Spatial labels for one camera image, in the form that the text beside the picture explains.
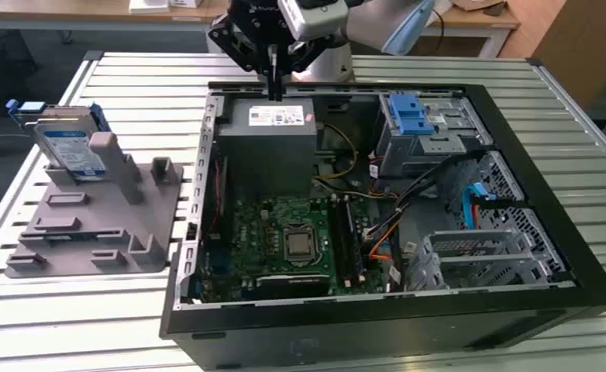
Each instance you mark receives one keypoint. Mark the brown cardboard piece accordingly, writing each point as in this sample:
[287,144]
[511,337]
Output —
[475,4]

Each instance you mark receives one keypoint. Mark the wooden desk white legs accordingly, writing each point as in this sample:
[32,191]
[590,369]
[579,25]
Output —
[75,13]

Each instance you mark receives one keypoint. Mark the black PC case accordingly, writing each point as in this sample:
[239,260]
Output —
[334,341]

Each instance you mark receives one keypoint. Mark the green motherboard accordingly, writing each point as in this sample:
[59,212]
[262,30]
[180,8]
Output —
[254,248]

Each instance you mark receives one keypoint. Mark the brown wooden cabinet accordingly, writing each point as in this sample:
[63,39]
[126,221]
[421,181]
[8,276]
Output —
[582,38]

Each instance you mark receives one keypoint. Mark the grey parts rack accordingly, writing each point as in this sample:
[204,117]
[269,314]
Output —
[107,217]

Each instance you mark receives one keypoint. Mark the blue drive latch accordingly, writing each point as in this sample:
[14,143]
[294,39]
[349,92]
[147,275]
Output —
[409,114]

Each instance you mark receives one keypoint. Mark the large white box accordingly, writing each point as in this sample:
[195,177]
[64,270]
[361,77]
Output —
[148,5]

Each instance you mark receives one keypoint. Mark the hard disk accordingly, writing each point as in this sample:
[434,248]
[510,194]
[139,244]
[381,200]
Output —
[67,149]

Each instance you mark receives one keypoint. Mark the grey power supply unit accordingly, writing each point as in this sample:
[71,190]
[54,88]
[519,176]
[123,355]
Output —
[267,162]

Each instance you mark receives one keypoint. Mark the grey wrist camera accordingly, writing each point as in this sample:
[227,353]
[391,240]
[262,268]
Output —
[313,17]

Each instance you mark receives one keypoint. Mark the green RAM stick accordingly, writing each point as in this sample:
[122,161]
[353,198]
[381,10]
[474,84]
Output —
[58,236]

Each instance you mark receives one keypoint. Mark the black RAM slot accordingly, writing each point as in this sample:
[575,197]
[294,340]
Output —
[339,240]

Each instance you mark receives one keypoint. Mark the silver CPU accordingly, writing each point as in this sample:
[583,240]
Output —
[299,243]

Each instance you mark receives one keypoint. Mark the metal CPU socket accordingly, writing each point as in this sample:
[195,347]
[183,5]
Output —
[299,228]

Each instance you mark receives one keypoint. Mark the black graphics card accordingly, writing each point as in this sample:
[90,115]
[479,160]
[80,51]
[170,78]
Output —
[293,284]

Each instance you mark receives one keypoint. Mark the small white box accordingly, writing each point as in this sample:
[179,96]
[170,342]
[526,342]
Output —
[184,3]

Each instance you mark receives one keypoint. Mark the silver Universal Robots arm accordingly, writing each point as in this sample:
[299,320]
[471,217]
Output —
[334,62]

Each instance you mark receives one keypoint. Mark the metal disk bay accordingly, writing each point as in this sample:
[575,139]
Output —
[478,257]

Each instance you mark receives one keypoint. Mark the metal optical drive cage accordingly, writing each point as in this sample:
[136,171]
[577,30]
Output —
[437,149]

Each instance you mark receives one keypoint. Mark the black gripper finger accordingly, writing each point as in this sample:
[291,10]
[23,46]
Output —
[235,46]
[303,54]

